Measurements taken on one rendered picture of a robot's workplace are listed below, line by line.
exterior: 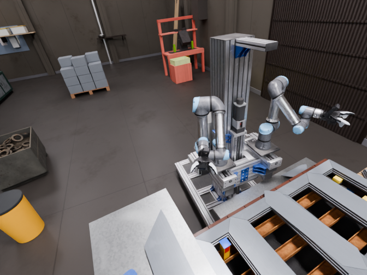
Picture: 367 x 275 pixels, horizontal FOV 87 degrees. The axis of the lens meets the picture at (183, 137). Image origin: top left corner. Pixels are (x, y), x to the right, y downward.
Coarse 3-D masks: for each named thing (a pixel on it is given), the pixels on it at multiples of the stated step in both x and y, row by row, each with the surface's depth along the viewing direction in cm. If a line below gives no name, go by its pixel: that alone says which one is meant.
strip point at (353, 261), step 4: (356, 252) 123; (352, 256) 121; (356, 256) 121; (360, 256) 121; (348, 260) 120; (352, 260) 119; (356, 260) 119; (360, 260) 119; (344, 264) 118; (348, 264) 118; (352, 264) 118; (356, 264) 118; (360, 264) 117; (364, 264) 117; (360, 268) 116; (364, 268) 115
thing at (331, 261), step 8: (344, 176) 175; (352, 184) 170; (360, 184) 165; (296, 192) 166; (320, 192) 164; (328, 200) 159; (272, 208) 157; (304, 208) 151; (344, 208) 150; (256, 216) 151; (280, 216) 151; (352, 216) 146; (288, 224) 145; (296, 232) 141; (216, 240) 139; (232, 240) 139; (304, 240) 136; (240, 248) 132; (312, 248) 132; (320, 248) 127; (328, 256) 124; (224, 264) 126; (248, 264) 126; (336, 264) 120; (256, 272) 121; (344, 272) 116; (352, 272) 115; (360, 272) 114
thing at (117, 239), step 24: (120, 216) 140; (144, 216) 138; (168, 216) 136; (96, 240) 127; (120, 240) 125; (144, 240) 124; (192, 240) 121; (96, 264) 115; (120, 264) 113; (144, 264) 112; (192, 264) 110
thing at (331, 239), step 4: (328, 232) 134; (332, 232) 134; (324, 236) 133; (328, 236) 132; (332, 236) 132; (336, 236) 132; (340, 236) 132; (320, 240) 131; (324, 240) 131; (328, 240) 130; (332, 240) 130; (336, 240) 130; (340, 240) 130; (320, 244) 129; (324, 244) 128; (328, 244) 128; (332, 244) 128; (336, 244) 128; (324, 248) 126; (328, 248) 126; (332, 248) 126; (328, 252) 124
